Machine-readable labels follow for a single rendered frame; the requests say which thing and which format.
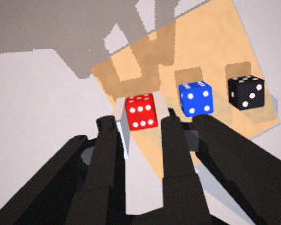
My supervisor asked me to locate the black die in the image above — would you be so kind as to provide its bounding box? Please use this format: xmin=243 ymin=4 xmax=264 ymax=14
xmin=228 ymin=75 xmax=265 ymax=111

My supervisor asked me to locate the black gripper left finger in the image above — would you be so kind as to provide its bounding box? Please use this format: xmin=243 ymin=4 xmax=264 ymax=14
xmin=0 ymin=97 xmax=130 ymax=225

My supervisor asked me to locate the red die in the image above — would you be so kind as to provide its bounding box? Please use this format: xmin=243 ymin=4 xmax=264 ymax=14
xmin=125 ymin=93 xmax=158 ymax=131

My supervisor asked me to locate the tan flat mat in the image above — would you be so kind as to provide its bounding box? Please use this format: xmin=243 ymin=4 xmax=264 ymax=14
xmin=90 ymin=0 xmax=279 ymax=182

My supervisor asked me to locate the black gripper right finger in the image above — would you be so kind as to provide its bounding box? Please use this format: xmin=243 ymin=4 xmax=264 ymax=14
xmin=152 ymin=91 xmax=281 ymax=225

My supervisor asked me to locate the blue die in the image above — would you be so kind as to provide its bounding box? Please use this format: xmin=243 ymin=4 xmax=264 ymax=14
xmin=178 ymin=81 xmax=214 ymax=118

